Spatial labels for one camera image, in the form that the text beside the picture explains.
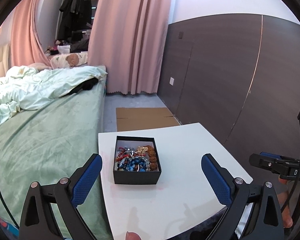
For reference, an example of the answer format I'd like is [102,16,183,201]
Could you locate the light green duvet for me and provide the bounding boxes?
[0,66,107,125]

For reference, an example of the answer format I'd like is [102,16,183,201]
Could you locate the pink curtain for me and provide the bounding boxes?
[10,0,51,66]
[88,0,171,95]

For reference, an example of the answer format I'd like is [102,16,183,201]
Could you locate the white wall socket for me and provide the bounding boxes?
[169,77,174,86]

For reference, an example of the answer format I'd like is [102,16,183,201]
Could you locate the hanging dark clothes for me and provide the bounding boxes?
[57,0,92,40]

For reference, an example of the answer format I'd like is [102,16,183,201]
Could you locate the flattened brown cardboard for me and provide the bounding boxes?
[116,107,180,132]

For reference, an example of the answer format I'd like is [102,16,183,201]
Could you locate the person's right hand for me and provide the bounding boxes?
[276,174,300,229]

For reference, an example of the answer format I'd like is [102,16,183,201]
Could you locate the black jewelry box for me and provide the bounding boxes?
[113,136,161,185]

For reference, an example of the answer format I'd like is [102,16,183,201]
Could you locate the green bed sheet mattress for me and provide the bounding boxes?
[0,80,113,240]

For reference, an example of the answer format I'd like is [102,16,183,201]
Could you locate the person's left hand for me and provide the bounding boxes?
[125,231,141,240]

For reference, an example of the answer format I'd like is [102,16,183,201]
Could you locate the patterned pillow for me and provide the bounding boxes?
[50,52,88,69]

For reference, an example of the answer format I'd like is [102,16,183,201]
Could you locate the red cord bracelet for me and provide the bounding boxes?
[115,149,133,163]

